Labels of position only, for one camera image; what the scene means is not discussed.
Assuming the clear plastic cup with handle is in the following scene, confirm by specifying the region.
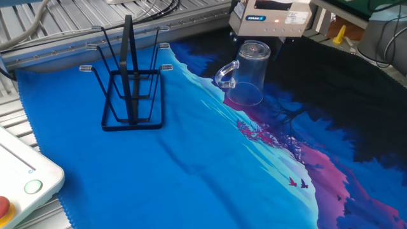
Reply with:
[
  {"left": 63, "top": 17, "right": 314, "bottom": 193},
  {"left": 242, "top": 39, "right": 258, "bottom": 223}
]
[{"left": 214, "top": 39, "right": 272, "bottom": 108}]

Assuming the black wire cup rack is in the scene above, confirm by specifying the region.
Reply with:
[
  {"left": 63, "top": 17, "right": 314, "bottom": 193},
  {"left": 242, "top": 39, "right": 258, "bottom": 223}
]
[{"left": 79, "top": 14, "right": 174, "bottom": 132}]

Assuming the aluminium table edge rail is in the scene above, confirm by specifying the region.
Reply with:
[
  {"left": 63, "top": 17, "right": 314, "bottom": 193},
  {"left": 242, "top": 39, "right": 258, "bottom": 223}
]
[{"left": 0, "top": 3, "right": 235, "bottom": 73}]

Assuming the yellow plastic object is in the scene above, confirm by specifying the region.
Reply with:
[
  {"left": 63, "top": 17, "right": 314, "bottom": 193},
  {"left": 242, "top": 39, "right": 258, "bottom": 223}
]
[{"left": 332, "top": 24, "right": 347, "bottom": 45}]

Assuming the blue landscape print cloth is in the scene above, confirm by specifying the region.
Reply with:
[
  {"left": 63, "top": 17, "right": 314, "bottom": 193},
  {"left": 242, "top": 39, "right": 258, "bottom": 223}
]
[{"left": 15, "top": 24, "right": 407, "bottom": 229}]

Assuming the white teach pendant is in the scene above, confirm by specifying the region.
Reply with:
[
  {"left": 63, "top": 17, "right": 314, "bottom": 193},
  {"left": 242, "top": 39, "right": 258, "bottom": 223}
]
[{"left": 0, "top": 125, "right": 66, "bottom": 229}]

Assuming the thick grey cable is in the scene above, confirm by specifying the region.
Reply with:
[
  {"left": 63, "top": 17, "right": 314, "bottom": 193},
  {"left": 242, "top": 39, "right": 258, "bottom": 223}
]
[{"left": 0, "top": 0, "right": 52, "bottom": 52}]

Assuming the grey aluminium post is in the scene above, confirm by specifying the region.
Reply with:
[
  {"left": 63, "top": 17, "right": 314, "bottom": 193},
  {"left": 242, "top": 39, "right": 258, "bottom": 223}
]
[{"left": 313, "top": 6, "right": 332, "bottom": 36}]

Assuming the black cable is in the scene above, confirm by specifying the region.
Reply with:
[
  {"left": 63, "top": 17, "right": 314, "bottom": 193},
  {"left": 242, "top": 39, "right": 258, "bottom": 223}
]
[{"left": 139, "top": 0, "right": 182, "bottom": 23}]

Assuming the grey Schunk gripper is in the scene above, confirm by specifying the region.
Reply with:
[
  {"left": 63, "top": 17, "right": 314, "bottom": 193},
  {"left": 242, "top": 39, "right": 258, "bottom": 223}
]
[{"left": 228, "top": 0, "right": 314, "bottom": 60}]

